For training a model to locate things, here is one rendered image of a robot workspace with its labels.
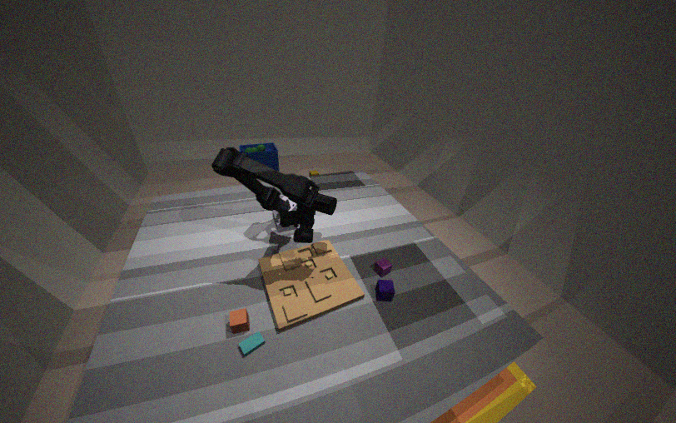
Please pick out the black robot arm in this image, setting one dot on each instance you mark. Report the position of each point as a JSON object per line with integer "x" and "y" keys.
{"x": 230, "y": 162}

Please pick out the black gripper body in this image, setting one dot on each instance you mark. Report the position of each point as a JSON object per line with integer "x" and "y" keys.
{"x": 305, "y": 218}

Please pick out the teal rectangular block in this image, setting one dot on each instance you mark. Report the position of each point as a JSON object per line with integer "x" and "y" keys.
{"x": 251, "y": 343}

